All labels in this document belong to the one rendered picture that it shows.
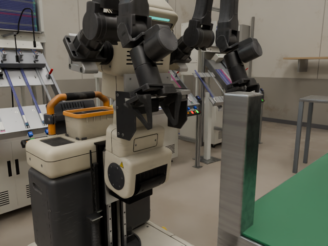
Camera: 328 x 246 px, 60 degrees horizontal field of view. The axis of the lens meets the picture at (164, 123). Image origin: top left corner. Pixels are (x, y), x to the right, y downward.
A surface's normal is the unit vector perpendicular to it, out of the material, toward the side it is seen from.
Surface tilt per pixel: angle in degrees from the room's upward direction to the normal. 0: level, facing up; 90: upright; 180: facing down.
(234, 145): 90
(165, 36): 65
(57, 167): 90
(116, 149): 90
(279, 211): 0
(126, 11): 90
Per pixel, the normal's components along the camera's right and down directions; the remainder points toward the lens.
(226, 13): -0.66, 0.00
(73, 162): 0.72, 0.14
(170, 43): 0.65, -0.29
